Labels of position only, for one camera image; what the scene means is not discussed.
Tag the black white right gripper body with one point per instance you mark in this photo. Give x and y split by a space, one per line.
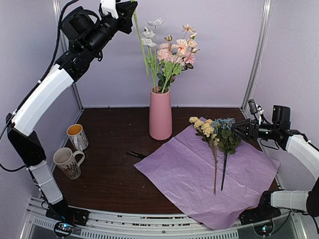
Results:
256 134

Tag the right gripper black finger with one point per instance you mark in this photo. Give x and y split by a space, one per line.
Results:
243 134
241 125

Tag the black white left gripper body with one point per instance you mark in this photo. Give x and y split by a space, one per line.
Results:
97 38

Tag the orange flower stem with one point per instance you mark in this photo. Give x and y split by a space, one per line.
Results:
140 40

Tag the blue hydrangea flower stem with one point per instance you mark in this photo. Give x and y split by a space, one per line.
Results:
228 140

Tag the cream yellow flower stem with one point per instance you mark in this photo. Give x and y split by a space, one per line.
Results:
207 132

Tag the purple tissue paper sheet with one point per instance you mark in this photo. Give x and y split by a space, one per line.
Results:
211 188

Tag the peach poppy flower stem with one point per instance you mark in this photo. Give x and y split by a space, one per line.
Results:
187 44

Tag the pink rose flower stem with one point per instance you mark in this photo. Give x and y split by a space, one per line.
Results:
167 57

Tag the black ribbon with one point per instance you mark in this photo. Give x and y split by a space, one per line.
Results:
137 155

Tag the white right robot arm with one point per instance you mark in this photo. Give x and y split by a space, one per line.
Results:
291 141

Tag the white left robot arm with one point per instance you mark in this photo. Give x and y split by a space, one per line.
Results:
58 77

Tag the pink vase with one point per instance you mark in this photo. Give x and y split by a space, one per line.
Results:
160 115

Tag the yellow-inside paper cup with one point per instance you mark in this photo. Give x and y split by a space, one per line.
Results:
77 137

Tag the clear printed glass cup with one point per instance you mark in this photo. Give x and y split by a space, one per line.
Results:
69 162

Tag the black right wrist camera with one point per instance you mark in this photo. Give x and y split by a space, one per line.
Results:
281 117

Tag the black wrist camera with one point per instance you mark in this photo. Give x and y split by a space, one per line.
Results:
78 23
281 117

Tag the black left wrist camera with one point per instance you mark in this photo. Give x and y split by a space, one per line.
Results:
78 23

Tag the aluminium left corner post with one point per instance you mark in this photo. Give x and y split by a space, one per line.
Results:
63 42

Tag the aluminium corner post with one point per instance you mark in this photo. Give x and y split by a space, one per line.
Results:
260 49
63 42

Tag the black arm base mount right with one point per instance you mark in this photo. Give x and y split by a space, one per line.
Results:
264 211

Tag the aluminium right corner post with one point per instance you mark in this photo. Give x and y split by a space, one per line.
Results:
260 49

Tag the aluminium front rail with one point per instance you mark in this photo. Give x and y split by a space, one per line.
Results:
110 225

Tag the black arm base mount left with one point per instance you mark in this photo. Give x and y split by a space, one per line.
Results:
70 215

